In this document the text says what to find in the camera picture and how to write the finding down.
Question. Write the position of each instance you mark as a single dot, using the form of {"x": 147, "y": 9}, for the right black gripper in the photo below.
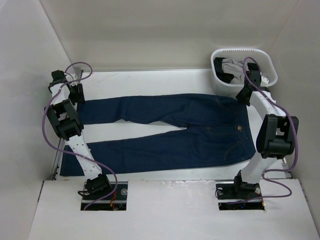
{"x": 239, "y": 97}

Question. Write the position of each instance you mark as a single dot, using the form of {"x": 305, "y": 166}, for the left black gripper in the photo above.
{"x": 79, "y": 98}

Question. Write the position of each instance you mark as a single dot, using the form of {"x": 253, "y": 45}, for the dark blue denim trousers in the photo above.
{"x": 212, "y": 131}

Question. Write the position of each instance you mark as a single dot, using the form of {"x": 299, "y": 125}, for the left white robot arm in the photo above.
{"x": 66, "y": 123}

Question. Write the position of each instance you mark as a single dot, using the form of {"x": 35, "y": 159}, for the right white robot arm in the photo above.
{"x": 277, "y": 136}

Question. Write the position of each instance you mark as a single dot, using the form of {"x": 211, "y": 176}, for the grey garment in basket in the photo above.
{"x": 232, "y": 71}

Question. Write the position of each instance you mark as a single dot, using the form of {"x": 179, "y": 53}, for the black garment in basket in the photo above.
{"x": 217, "y": 65}

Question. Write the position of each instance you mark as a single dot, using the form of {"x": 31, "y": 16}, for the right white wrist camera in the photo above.
{"x": 264, "y": 82}

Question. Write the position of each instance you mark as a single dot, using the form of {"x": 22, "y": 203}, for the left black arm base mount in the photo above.
{"x": 100, "y": 194}

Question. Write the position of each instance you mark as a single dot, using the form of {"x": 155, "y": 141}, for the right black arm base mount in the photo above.
{"x": 237, "y": 195}

